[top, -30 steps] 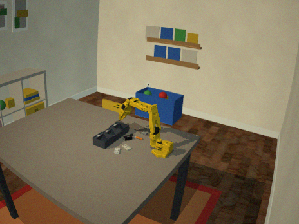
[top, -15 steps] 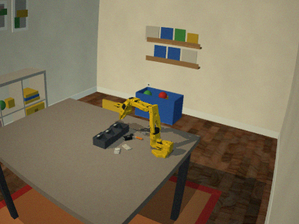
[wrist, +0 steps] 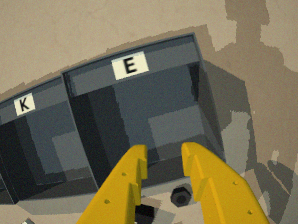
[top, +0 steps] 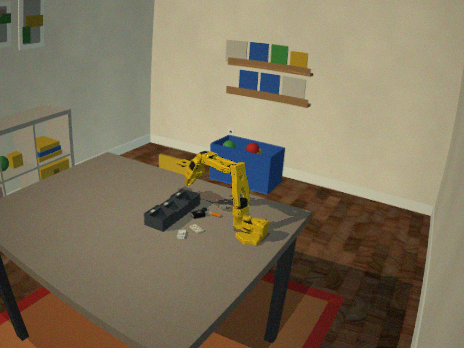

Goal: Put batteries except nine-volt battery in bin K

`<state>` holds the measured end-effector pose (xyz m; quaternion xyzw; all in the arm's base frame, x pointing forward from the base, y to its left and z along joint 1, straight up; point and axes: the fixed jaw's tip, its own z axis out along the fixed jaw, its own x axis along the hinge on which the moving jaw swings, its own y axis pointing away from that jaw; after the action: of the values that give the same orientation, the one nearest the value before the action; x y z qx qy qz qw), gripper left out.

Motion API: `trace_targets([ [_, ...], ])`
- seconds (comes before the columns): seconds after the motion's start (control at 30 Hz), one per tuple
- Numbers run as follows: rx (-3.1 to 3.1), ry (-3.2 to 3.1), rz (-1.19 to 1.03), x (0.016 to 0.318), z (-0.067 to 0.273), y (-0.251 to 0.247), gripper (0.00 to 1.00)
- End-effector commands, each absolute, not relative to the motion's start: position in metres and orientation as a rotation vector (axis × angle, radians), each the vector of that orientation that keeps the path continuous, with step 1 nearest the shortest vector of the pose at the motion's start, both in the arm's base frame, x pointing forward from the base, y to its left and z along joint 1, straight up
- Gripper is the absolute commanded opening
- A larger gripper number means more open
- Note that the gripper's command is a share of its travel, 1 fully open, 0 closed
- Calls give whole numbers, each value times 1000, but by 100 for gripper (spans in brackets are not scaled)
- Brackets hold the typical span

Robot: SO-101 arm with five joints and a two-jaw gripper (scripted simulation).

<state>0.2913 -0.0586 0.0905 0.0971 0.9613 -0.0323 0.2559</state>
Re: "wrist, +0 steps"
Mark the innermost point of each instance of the white domino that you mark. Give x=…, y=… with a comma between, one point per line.
x=27, y=222

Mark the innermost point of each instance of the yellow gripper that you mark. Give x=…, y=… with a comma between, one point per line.
x=225, y=196

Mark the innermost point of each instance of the dark grey hex nut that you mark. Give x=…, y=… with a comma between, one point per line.
x=180, y=197

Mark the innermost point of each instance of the dark grey three-compartment bin rack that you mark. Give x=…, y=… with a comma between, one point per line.
x=43, y=157

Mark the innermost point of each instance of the black nine-volt battery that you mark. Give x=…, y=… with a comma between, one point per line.
x=144, y=214

